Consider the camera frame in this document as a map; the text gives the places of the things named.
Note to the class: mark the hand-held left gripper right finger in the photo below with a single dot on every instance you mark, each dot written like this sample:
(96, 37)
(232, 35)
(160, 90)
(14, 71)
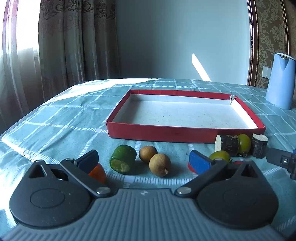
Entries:
(200, 162)

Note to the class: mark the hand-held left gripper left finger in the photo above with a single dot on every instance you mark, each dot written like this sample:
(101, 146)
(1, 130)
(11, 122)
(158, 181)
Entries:
(87, 160)

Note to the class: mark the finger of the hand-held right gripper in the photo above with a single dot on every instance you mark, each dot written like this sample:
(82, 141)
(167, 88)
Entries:
(277, 158)

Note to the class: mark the orange mandarin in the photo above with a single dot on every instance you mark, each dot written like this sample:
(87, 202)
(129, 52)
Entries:
(100, 175)

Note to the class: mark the yellow-green tomato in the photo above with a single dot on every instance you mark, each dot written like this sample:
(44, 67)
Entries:
(245, 143)
(219, 155)

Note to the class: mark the short dark sugarcane piece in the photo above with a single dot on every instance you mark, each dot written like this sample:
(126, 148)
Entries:
(260, 147)

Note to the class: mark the brown longan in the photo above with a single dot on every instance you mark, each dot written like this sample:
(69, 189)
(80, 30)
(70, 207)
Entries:
(159, 164)
(148, 154)

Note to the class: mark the red cardboard box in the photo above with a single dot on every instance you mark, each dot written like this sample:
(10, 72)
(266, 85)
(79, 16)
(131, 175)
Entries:
(185, 113)

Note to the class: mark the long dark sugarcane piece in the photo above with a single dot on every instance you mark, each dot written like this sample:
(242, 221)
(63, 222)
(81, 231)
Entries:
(227, 144)

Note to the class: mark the light blue kettle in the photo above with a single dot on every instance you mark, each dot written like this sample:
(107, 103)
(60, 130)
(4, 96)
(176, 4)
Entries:
(279, 81)

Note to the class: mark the patterned brown curtain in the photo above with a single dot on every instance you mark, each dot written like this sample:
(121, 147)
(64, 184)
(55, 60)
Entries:
(69, 46)

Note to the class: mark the white wall switch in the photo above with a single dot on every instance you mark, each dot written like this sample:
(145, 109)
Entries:
(266, 71)

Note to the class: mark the brown wooden wall moulding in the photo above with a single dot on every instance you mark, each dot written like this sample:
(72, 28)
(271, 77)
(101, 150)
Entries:
(252, 46)

